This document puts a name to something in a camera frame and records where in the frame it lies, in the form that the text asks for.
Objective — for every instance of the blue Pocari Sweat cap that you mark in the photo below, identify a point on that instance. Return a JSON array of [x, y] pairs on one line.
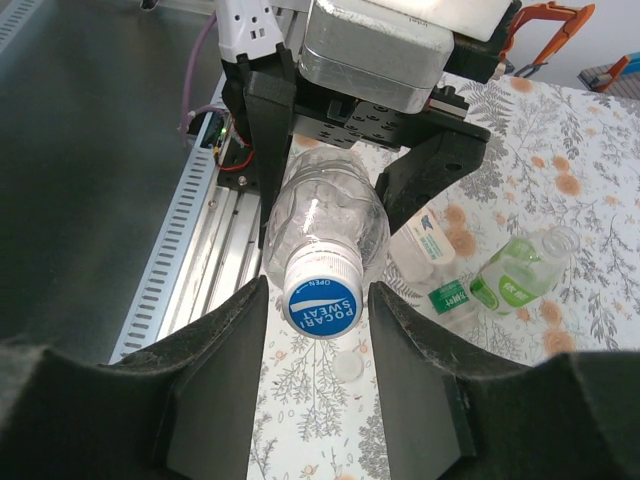
[[322, 305]]

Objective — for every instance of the white bottle cap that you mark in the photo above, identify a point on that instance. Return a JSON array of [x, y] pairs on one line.
[[348, 366]]

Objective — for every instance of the circuit board with green light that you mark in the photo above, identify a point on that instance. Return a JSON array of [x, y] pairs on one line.
[[215, 132]]

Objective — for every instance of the aluminium front frame beam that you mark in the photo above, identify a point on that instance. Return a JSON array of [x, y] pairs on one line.
[[220, 240]]

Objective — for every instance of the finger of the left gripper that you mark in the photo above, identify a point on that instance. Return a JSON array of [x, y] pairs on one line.
[[270, 125], [425, 170]]

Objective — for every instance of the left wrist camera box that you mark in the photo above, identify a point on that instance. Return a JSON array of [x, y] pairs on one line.
[[370, 55]]

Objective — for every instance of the clear unlabelled plastic bottle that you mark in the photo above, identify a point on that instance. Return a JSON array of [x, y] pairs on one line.
[[325, 200]]

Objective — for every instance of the floral tablecloth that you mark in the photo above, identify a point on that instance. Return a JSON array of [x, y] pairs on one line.
[[310, 410]]

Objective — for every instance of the green label plastic bottle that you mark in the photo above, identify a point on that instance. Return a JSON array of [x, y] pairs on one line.
[[520, 270]]

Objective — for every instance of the cream floral label bottle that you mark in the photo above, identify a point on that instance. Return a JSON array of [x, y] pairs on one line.
[[430, 240]]

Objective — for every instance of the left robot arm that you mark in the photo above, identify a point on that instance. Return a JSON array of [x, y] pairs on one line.
[[245, 25]]

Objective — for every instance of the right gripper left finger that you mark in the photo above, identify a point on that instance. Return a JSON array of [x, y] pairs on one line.
[[150, 410]]

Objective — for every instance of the grey metal sheet panel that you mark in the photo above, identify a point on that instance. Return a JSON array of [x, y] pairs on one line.
[[75, 150]]

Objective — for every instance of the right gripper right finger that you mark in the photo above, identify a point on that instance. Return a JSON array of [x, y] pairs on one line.
[[500, 425]]

